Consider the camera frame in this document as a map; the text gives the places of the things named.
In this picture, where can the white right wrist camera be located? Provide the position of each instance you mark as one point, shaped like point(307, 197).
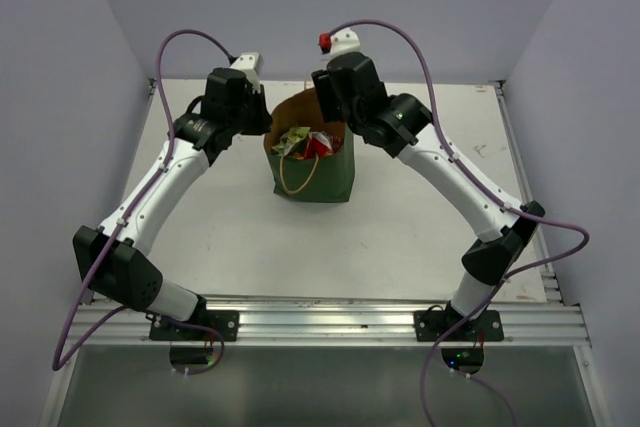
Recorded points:
point(342, 42)

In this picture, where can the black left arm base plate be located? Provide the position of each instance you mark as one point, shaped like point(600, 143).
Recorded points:
point(205, 326)

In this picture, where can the green Himalaya mints packet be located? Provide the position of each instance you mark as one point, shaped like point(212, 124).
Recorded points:
point(289, 141)

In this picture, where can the green and brown paper bag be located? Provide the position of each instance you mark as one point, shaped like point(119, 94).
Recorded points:
point(322, 180)

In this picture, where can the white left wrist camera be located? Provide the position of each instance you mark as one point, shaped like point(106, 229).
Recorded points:
point(249, 63)

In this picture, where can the aluminium mounting rail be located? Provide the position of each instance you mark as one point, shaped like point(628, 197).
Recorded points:
point(341, 323)

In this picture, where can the red candy snack bag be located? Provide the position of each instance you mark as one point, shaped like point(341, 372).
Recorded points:
point(315, 145)

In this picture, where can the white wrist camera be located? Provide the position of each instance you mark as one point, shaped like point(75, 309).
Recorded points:
point(249, 63)
point(342, 42)

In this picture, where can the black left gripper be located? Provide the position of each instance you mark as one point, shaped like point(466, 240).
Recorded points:
point(264, 118)

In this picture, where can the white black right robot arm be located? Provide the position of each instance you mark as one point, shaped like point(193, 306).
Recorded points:
point(504, 226)

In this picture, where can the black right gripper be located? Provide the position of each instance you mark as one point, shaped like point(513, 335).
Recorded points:
point(326, 96)

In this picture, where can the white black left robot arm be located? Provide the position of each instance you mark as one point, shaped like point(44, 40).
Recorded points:
point(113, 258)

